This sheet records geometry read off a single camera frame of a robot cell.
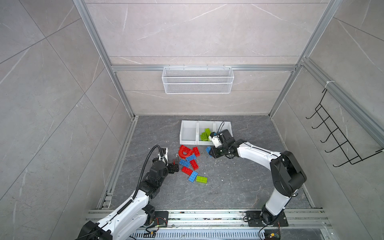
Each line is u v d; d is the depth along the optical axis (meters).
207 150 0.92
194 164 0.91
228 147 0.69
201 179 0.86
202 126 1.11
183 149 0.99
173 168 0.75
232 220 0.75
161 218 0.73
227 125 1.08
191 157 0.94
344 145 0.62
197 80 1.01
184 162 0.93
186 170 0.88
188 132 1.07
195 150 0.98
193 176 0.86
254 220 0.72
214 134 0.83
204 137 1.03
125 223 0.48
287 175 0.47
